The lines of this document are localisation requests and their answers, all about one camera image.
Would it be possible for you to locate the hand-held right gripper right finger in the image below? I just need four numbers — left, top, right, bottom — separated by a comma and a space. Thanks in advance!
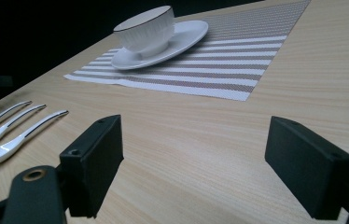
264, 115, 349, 221

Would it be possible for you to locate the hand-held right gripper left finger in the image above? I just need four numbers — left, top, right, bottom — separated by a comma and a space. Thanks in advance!
59, 114, 125, 218

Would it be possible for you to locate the striped woven placemat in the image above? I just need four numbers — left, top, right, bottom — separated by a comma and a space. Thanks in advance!
63, 0, 312, 102

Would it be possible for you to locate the white ribbed cup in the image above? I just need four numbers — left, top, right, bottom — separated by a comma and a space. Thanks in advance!
112, 5, 176, 60

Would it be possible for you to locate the white saucer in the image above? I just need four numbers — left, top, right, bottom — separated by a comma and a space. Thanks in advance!
110, 20, 210, 71

